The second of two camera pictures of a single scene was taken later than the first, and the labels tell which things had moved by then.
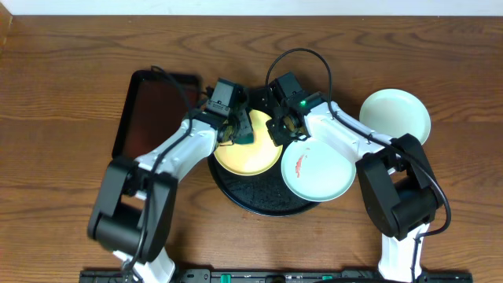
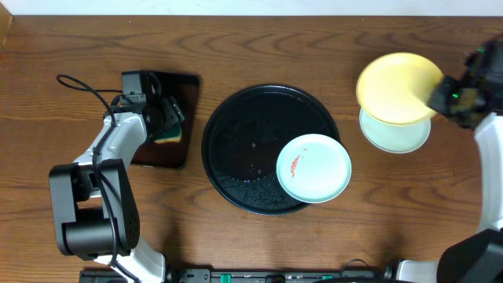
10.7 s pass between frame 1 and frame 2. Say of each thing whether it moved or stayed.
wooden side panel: stayed
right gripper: moved
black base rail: stayed
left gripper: moved
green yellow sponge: moved
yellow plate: moved
